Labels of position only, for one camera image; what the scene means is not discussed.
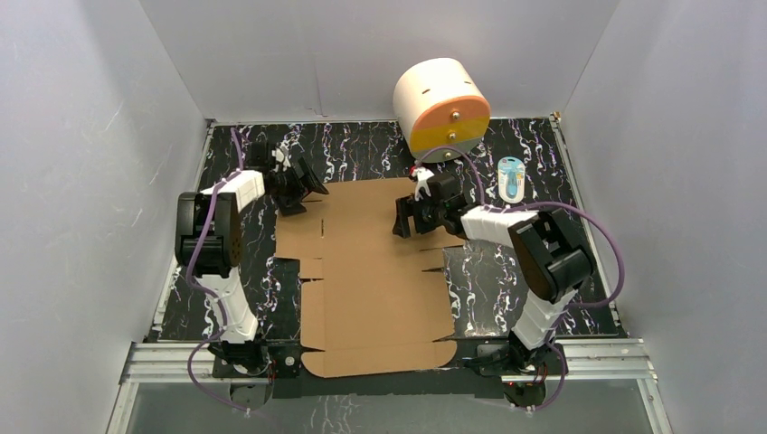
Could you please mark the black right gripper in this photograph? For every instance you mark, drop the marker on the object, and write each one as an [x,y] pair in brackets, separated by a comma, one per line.
[419,224]

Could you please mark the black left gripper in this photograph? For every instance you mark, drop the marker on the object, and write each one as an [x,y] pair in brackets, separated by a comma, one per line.
[297,182]

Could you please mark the brown cardboard box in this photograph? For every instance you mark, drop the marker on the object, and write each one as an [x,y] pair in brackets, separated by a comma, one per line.
[364,287]

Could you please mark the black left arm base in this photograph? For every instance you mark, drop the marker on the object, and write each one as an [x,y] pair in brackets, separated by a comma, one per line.
[263,359]

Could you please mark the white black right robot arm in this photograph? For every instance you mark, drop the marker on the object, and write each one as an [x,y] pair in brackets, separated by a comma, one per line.
[553,261]

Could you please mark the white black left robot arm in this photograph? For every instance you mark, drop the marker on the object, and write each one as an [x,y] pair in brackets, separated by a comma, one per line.
[208,242]

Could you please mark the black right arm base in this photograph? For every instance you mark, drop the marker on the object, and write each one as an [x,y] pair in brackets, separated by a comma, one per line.
[543,371]

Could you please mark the blue white packaged item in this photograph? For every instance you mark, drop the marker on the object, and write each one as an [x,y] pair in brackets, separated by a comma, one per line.
[511,175]

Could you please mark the white orange yellow cylinder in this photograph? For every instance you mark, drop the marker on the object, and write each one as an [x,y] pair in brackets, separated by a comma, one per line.
[440,110]

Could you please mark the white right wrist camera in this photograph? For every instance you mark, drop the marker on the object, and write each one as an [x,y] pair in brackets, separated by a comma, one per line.
[421,176]

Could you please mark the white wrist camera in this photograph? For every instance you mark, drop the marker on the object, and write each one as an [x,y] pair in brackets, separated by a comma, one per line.
[421,176]
[280,159]

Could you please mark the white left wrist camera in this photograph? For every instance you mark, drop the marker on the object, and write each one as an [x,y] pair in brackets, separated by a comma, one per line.
[280,159]

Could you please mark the aluminium frame rail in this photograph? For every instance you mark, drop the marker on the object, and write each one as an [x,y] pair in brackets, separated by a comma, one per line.
[586,358]

